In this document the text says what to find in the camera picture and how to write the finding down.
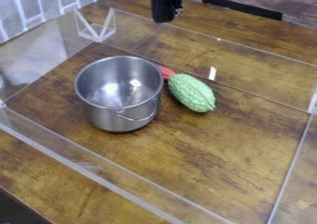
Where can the clear acrylic corner bracket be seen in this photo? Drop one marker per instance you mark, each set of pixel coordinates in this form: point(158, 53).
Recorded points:
point(93, 31)

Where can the clear acrylic enclosure wall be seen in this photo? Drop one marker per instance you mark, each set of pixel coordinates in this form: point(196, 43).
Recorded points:
point(234, 166)

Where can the green bitter gourd toy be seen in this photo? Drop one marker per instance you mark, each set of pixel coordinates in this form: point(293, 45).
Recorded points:
point(192, 93)

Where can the pink spoon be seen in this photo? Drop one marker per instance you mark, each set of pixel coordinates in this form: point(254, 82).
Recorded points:
point(166, 72)

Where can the stainless steel pot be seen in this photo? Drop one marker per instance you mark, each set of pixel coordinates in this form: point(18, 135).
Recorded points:
point(119, 89)

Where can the black wall strip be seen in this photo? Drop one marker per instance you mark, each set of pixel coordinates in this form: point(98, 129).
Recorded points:
point(253, 10)

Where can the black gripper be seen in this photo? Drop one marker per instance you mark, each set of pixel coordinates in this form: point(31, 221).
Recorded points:
point(165, 10)

